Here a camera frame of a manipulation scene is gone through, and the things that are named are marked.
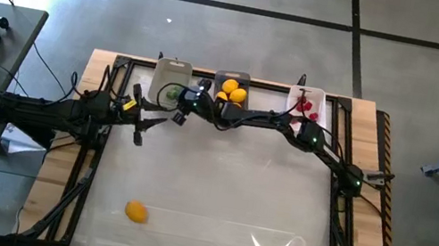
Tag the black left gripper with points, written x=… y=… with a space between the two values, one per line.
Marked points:
x=133 y=113

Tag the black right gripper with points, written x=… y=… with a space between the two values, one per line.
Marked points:
x=201 y=105

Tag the small green bell pepper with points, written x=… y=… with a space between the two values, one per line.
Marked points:
x=176 y=89
x=170 y=94

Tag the dark grey plastic basket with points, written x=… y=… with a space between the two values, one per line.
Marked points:
x=219 y=80

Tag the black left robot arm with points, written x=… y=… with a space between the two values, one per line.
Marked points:
x=44 y=112

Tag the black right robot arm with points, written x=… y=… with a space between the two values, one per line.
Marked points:
x=261 y=119

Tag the light grey plastic basket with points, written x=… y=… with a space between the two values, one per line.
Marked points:
x=167 y=73

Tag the orange mango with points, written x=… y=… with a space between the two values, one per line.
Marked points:
x=135 y=211

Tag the white paper sheet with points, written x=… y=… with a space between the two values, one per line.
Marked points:
x=20 y=147

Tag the white plastic basket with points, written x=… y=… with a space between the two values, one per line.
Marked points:
x=318 y=102

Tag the black metal table frame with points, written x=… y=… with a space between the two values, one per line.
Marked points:
x=199 y=72

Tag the small black post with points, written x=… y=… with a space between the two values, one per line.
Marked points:
x=302 y=79
x=160 y=56

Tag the grey arm base bracket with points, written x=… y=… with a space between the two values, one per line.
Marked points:
x=375 y=176

